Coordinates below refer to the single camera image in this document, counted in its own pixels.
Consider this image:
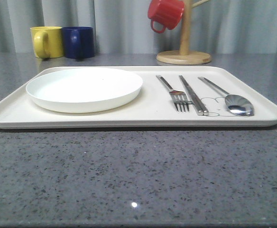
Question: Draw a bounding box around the dark blue mug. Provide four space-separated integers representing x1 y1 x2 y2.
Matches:
62 27 95 59

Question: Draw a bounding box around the yellow mug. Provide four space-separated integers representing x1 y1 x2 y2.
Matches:
30 26 64 59

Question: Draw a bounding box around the silver spoon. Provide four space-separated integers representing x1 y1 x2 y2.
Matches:
198 76 255 117

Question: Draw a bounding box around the grey curtain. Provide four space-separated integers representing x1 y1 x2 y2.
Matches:
0 0 277 54

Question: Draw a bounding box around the red mug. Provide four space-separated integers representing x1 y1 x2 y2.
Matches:
148 0 185 33

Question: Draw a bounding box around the silver fork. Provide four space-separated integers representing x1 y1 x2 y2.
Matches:
156 75 190 113

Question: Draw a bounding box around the wooden mug tree stand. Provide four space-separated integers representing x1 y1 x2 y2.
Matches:
157 0 212 65

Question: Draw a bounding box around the white round plate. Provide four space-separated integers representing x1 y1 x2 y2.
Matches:
26 67 143 113

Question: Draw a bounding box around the cream rabbit tray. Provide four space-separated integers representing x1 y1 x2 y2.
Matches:
0 66 277 129

